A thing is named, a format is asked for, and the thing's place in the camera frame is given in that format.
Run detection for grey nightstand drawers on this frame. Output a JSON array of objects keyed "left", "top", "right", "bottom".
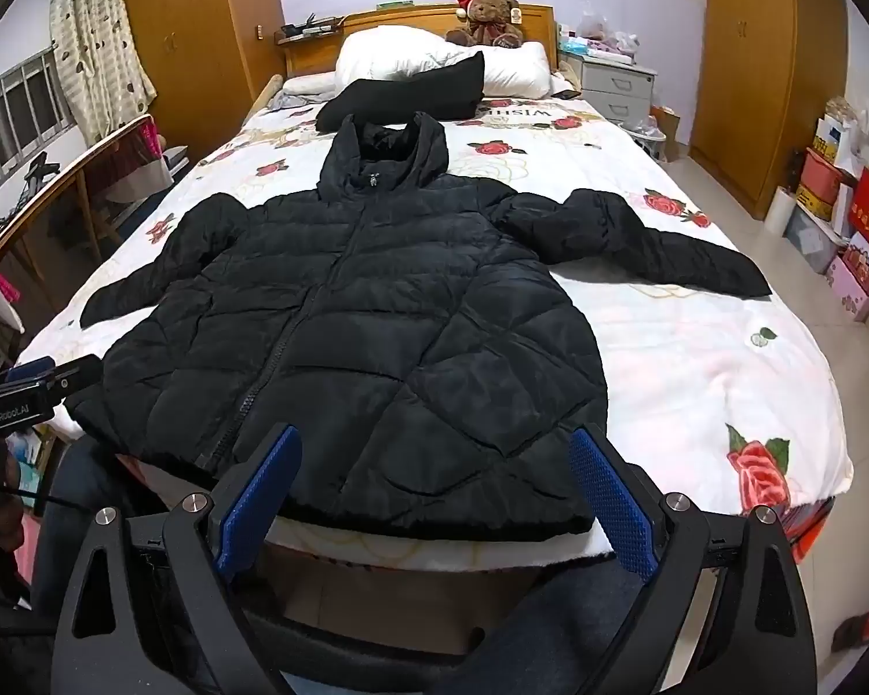
[{"left": 557, "top": 50, "right": 659, "bottom": 117}]

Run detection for patterned cream curtain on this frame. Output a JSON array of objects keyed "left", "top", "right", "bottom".
[{"left": 47, "top": 0, "right": 159, "bottom": 135}]

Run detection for white duvet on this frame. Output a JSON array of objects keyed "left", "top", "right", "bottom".
[{"left": 333, "top": 30, "right": 555, "bottom": 98}]

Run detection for black folded cloth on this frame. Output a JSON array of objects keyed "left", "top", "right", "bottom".
[{"left": 316, "top": 50, "right": 486, "bottom": 133}]

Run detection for wooden desk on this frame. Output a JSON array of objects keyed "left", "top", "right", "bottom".
[{"left": 0, "top": 114, "right": 160, "bottom": 334}]

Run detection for wooden wardrobe beside curtain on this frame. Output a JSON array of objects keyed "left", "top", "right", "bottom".
[{"left": 116, "top": 0, "right": 287, "bottom": 164}]

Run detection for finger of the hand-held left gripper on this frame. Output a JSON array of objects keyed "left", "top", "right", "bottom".
[{"left": 1, "top": 354, "right": 104, "bottom": 405}]

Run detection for red plastic bin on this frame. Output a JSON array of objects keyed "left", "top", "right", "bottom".
[{"left": 800, "top": 148, "right": 859, "bottom": 207}]

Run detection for pink floral box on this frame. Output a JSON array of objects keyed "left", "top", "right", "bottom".
[{"left": 826, "top": 232, "right": 869, "bottom": 323}]

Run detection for white laundry basket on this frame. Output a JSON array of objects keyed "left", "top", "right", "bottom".
[{"left": 633, "top": 116, "right": 671, "bottom": 160}]

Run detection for barred window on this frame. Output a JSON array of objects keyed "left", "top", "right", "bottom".
[{"left": 0, "top": 43, "right": 77, "bottom": 196}]

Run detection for brown teddy bear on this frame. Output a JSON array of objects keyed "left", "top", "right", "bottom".
[{"left": 445, "top": 0, "right": 526, "bottom": 50}]

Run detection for nightstand clutter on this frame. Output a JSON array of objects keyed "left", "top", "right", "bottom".
[{"left": 557, "top": 10, "right": 638, "bottom": 63}]

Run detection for wooden wardrobe with hanging bag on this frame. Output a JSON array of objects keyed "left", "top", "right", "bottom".
[{"left": 688, "top": 0, "right": 852, "bottom": 218}]

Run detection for headboard shelf clutter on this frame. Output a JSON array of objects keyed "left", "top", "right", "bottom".
[{"left": 281, "top": 14, "right": 345, "bottom": 41}]

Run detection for bed with floral sheet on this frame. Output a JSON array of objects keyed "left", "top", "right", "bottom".
[{"left": 14, "top": 94, "right": 856, "bottom": 567}]

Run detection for wooden headboard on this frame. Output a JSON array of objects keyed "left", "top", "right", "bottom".
[{"left": 275, "top": 3, "right": 557, "bottom": 81}]

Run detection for clear storage box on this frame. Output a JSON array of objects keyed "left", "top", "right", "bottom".
[{"left": 782, "top": 206, "right": 841, "bottom": 272}]

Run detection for person's dark pants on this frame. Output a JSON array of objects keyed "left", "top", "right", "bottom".
[{"left": 32, "top": 441, "right": 624, "bottom": 695}]

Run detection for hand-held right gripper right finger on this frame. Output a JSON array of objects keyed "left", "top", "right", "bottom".
[{"left": 568, "top": 426, "right": 819, "bottom": 695}]

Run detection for black puffer jacket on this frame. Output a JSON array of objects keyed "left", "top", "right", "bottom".
[{"left": 65, "top": 112, "right": 773, "bottom": 543}]

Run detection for pink striped cloth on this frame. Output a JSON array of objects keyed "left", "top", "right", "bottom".
[{"left": 105, "top": 119, "right": 176, "bottom": 200}]

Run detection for small white pillow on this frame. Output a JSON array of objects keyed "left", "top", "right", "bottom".
[{"left": 282, "top": 72, "right": 341, "bottom": 97}]

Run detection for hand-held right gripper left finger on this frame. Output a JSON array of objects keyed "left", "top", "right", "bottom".
[{"left": 50, "top": 423, "right": 305, "bottom": 695}]

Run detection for white paper bags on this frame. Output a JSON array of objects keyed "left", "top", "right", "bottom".
[{"left": 815, "top": 97, "right": 869, "bottom": 160}]

